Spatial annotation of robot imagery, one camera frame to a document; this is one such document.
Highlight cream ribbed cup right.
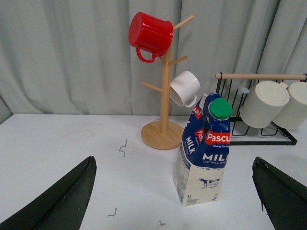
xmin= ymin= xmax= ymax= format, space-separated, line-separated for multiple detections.
xmin=273 ymin=81 xmax=307 ymax=129

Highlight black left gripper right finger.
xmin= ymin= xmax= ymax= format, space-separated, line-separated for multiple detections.
xmin=252 ymin=157 xmax=307 ymax=230

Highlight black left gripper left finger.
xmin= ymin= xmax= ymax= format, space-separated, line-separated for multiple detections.
xmin=0 ymin=156 xmax=97 ymax=230

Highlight cream ribbed cup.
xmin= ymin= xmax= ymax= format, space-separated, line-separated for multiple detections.
xmin=273 ymin=81 xmax=307 ymax=129
xmin=240 ymin=81 xmax=290 ymax=128

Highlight black wire cup rack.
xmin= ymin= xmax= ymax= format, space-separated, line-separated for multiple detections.
xmin=215 ymin=72 xmax=307 ymax=146

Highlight wooden mug tree stand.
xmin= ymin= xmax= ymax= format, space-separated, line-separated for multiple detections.
xmin=141 ymin=15 xmax=195 ymax=150

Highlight blue white milk carton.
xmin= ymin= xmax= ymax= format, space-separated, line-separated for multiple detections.
xmin=173 ymin=93 xmax=232 ymax=207

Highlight white ceramic mug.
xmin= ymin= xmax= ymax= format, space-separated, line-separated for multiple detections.
xmin=170 ymin=71 xmax=201 ymax=108

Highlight cream ribbed cup left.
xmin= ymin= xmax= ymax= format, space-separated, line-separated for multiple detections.
xmin=240 ymin=81 xmax=290 ymax=128

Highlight red enamel mug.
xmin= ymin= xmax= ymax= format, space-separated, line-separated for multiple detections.
xmin=128 ymin=12 xmax=174 ymax=63

